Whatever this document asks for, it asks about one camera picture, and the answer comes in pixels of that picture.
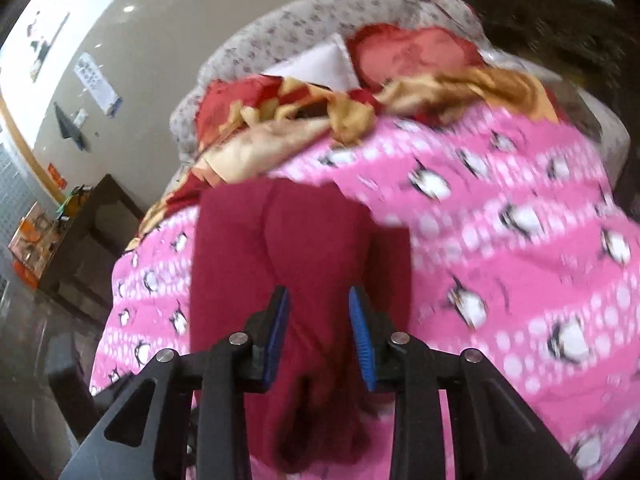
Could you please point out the dark wooden side table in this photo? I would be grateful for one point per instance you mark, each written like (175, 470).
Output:
(95, 230)

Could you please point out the dark red garment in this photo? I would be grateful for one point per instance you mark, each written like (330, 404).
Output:
(310, 240)

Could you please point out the dark wall hanging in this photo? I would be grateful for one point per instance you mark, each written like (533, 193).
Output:
(70, 127)

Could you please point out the pink penguin print blanket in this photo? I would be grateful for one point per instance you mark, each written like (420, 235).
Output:
(500, 270)

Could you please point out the white pillow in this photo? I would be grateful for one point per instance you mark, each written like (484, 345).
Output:
(325, 65)

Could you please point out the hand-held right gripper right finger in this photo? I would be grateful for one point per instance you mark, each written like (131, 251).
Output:
(362, 340)

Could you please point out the orange cardboard box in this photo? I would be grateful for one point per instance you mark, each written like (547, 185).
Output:
(35, 245)

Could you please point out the green and yellow toy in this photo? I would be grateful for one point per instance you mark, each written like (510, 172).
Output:
(75, 202)

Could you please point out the white wall notice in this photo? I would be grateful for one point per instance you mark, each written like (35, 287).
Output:
(97, 82)

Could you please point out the red and gold blanket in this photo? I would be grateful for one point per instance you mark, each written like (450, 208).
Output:
(250, 150)

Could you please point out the red pillow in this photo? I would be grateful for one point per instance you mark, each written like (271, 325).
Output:
(410, 55)

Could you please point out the dark wooden cabinet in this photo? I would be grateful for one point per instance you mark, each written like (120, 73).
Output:
(540, 25)

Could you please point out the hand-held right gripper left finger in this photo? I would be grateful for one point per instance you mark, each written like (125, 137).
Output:
(277, 345)

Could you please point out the orange wall sign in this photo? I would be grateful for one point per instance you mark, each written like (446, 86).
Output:
(57, 176)

